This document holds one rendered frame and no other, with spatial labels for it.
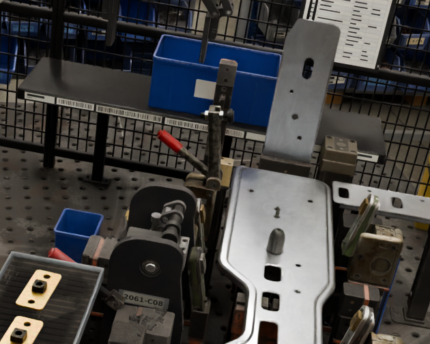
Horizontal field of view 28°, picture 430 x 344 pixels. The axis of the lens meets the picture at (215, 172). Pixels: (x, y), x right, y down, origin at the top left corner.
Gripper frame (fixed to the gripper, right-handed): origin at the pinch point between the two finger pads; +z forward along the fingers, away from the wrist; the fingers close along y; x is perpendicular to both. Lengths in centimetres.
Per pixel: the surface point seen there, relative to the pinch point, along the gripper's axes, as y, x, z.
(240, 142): 15, 127, 76
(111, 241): -4.1, 4.5, 38.3
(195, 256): 10.6, 1.7, 36.3
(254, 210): 20, 36, 46
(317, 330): 33, 1, 46
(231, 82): 10, 64, 30
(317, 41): 27, 62, 16
